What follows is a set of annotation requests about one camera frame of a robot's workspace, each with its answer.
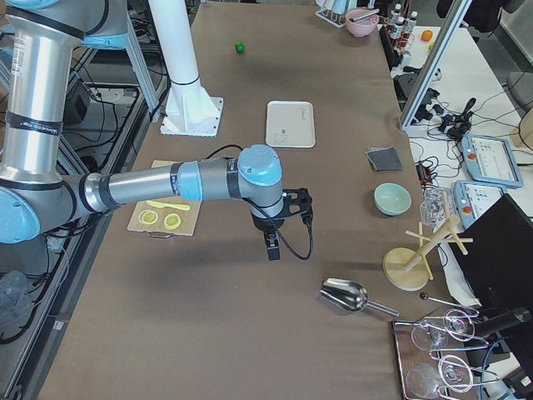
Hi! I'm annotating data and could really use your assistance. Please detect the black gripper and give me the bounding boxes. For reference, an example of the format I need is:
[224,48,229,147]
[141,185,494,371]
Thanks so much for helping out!
[252,213,284,261]

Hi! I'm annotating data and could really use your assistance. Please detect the green lime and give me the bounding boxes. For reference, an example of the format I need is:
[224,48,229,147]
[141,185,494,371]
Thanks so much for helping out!
[235,42,245,53]

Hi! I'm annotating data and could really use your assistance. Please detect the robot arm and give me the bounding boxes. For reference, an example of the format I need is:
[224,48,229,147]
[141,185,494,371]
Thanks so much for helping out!
[1,1,286,260]

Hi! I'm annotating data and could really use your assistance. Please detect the beige rabbit tray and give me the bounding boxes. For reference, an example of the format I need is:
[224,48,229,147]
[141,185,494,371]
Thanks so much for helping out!
[266,101,316,148]

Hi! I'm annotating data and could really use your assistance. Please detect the metal glass rack tray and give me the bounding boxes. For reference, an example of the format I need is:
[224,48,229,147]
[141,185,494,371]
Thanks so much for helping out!
[391,321,511,399]

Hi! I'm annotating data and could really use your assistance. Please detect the shiny metal scoop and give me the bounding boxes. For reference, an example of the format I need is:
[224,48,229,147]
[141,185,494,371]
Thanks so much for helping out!
[320,277,400,318]

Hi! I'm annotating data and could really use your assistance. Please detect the yellow plastic knife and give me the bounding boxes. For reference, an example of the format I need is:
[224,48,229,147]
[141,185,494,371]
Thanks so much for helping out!
[146,200,191,211]

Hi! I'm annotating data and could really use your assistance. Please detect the wooden cutting board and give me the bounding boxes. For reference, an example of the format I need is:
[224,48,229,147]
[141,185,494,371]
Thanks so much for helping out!
[127,159,202,238]

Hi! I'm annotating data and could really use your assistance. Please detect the pale green bowl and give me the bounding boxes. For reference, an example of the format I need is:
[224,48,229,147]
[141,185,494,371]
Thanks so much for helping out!
[373,182,411,216]

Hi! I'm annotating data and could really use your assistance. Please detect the wooden mug tree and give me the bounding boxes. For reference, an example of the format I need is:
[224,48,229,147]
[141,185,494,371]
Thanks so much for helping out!
[382,193,474,292]

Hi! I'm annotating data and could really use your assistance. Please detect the grey folded cloth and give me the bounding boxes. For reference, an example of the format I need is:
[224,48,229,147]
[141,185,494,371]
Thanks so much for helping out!
[366,147,403,172]

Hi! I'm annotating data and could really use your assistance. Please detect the black ball tipped rod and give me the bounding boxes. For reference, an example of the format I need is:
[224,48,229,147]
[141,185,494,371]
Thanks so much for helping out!
[419,292,476,309]

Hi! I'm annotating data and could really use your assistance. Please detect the clear plastic container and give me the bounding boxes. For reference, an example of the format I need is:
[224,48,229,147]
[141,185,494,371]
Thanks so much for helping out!
[420,187,456,229]

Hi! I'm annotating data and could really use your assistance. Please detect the upper wine glass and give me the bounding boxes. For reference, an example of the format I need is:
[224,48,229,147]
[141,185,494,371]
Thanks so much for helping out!
[411,307,476,350]

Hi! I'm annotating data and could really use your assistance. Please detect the wine glass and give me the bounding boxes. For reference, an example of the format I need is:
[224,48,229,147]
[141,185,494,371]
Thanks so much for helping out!
[411,307,476,350]
[405,355,474,399]

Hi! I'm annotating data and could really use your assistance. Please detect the lower teach pendant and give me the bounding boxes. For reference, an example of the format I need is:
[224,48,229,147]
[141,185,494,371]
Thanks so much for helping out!
[453,180,507,226]

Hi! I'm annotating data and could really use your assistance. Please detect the teach pendant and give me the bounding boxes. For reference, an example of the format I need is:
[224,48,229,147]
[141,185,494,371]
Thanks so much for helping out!
[453,180,507,226]
[461,134,524,188]

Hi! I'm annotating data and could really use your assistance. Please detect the lower wine glass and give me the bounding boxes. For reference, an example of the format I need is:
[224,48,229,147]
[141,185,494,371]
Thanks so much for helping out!
[405,355,474,399]

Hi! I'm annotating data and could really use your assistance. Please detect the black monitor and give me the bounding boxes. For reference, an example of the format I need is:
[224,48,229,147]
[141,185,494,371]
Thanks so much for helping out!
[454,194,532,310]

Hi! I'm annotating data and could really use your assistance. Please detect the upper teach pendant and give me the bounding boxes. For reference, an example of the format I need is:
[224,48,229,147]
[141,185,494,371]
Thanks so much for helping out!
[461,134,524,188]

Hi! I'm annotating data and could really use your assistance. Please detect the pink bowl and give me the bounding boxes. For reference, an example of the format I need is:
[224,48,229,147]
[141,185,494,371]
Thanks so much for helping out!
[346,8,379,38]

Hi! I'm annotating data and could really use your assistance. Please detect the bottle rack with bottles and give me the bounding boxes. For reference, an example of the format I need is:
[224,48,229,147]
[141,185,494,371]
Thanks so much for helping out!
[384,1,418,55]

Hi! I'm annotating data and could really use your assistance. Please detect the orange fruit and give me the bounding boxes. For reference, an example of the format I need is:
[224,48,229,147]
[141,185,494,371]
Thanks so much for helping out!
[421,29,433,43]

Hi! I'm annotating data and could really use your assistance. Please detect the clear plastic bag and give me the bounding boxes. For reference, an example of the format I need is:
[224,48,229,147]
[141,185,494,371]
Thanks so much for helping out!
[1,270,32,333]

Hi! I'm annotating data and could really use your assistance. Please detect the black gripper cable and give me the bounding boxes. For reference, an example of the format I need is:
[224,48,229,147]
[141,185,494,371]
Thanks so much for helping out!
[249,199,314,261]

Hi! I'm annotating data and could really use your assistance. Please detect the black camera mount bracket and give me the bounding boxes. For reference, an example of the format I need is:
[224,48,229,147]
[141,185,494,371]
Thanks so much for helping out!
[281,187,313,218]

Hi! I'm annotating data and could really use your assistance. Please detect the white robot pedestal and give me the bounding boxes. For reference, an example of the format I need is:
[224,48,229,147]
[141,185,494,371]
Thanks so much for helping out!
[149,0,223,138]

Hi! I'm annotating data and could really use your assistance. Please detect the aluminium frame post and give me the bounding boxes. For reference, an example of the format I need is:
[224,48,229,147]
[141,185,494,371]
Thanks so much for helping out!
[398,0,472,131]

